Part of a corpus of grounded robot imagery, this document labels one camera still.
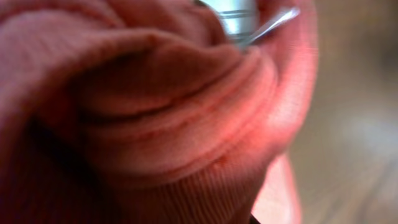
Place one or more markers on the red t-shirt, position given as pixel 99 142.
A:
pixel 145 112

